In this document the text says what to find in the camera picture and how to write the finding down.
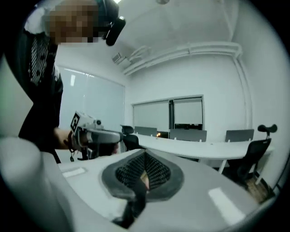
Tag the white ceiling vent unit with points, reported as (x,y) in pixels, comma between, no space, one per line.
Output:
(120,58)

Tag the window with white blinds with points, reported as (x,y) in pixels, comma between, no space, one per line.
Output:
(151,115)

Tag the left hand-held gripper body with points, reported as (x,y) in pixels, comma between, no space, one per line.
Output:
(81,123)

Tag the grey desk divider panel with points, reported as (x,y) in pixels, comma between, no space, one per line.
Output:
(239,135)
(188,135)
(145,131)

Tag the person's dark clothed torso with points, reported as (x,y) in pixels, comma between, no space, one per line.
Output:
(43,102)

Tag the black chair with hanger headrest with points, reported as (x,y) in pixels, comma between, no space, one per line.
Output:
(256,154)

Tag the round ceiling smoke detector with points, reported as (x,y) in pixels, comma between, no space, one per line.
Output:
(162,1)

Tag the black mesh office chair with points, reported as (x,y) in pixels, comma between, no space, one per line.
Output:
(132,141)

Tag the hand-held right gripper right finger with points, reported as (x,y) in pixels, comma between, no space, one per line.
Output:
(204,192)

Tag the white curved desk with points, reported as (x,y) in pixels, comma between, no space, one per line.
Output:
(192,147)

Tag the black head-mounted camera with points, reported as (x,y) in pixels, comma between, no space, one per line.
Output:
(115,31)

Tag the person's head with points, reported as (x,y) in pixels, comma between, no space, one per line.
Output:
(72,22)

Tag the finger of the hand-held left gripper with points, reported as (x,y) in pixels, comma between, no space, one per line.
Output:
(104,137)

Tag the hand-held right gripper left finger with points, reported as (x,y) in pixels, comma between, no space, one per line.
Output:
(90,181)

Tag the person's left forearm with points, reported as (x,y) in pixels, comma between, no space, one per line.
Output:
(61,138)

